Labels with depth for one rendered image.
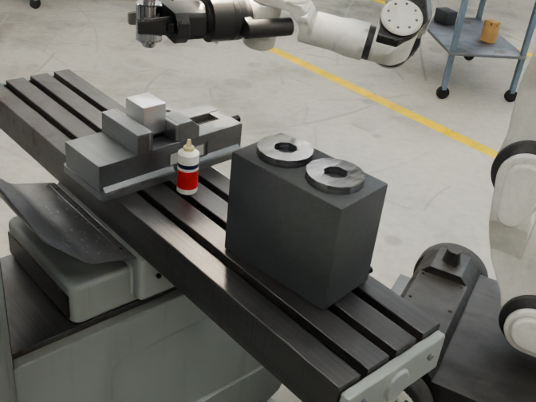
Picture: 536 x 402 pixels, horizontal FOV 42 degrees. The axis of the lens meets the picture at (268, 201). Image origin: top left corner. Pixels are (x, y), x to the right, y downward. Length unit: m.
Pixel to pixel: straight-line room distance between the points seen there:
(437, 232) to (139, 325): 1.96
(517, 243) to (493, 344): 0.30
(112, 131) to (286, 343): 0.58
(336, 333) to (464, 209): 2.37
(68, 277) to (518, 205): 0.86
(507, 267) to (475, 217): 1.78
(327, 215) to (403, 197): 2.36
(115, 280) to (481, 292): 0.96
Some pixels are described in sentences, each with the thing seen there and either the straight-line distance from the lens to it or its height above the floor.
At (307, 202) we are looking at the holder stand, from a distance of 1.02.
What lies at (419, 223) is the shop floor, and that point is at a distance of 3.18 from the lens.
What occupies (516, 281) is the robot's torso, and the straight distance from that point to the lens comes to 1.58.
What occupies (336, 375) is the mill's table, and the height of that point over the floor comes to 0.93.
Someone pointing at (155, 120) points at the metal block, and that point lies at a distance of 1.36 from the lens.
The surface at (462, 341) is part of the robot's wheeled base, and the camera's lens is 1.69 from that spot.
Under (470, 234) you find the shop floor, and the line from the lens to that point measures 3.20.
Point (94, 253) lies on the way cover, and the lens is 1.28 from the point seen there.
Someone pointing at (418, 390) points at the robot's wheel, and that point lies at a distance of 1.52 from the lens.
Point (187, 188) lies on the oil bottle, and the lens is 1.33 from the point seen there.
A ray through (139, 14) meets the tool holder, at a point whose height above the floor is 1.25.
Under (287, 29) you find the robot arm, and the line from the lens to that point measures 1.35.
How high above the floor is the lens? 1.63
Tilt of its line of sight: 31 degrees down
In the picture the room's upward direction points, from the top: 7 degrees clockwise
